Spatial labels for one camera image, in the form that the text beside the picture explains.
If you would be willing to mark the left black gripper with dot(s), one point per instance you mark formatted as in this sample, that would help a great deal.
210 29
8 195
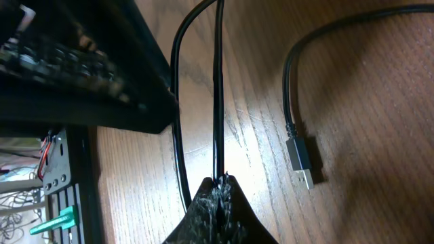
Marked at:
88 63

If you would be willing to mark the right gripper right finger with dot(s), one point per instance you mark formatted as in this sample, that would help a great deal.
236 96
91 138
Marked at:
238 223

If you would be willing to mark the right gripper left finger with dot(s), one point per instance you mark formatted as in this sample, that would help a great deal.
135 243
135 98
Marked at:
199 223

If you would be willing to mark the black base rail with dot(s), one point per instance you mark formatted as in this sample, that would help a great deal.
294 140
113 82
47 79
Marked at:
67 176

